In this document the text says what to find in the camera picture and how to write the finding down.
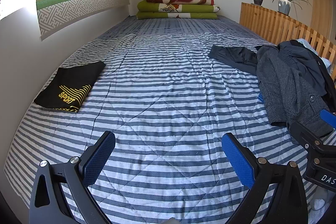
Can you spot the grey tweed coat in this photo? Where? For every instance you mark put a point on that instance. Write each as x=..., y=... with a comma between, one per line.
x=283, y=82

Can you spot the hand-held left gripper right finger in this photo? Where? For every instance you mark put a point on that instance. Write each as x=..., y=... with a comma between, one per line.
x=238, y=161

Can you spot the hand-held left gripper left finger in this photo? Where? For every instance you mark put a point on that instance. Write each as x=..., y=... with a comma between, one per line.
x=100, y=158

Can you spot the dark jacket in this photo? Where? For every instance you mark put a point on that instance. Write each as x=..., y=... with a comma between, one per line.
x=302, y=56

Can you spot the black folded shirt yellow print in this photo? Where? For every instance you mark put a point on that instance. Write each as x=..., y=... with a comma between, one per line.
x=68, y=77

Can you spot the light blue cloth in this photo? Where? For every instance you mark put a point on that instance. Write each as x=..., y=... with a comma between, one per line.
x=328, y=62

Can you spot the blue knitted sweater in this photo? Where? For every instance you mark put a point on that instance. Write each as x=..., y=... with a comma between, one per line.
x=260, y=98

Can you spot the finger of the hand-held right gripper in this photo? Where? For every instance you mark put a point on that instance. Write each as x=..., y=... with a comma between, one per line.
x=327, y=116
x=302, y=132

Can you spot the wooden slatted bed rail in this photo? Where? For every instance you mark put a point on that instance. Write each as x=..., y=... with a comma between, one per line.
x=262, y=16

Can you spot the light wooden door panel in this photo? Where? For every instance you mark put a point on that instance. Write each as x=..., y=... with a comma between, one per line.
x=320, y=3

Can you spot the blue checked bed sheet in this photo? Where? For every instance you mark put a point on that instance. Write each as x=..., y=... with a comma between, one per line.
x=183, y=27

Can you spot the green folded quilt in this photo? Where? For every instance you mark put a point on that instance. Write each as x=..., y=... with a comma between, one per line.
x=157, y=6

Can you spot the blue white striped quilt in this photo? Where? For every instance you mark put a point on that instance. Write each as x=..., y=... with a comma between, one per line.
x=170, y=98

